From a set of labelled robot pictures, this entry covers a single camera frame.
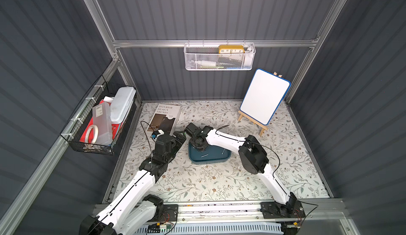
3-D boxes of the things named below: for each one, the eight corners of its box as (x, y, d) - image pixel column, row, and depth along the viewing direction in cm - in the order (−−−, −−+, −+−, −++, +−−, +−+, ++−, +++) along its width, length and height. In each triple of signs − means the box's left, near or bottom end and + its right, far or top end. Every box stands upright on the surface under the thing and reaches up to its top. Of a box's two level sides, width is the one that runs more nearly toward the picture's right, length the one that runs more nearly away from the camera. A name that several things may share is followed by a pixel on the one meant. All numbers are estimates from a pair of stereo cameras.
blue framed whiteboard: (237, 117, 113) (246, 77, 86) (247, 107, 119) (258, 67, 92) (263, 133, 104) (282, 94, 77) (272, 121, 110) (293, 82, 83)
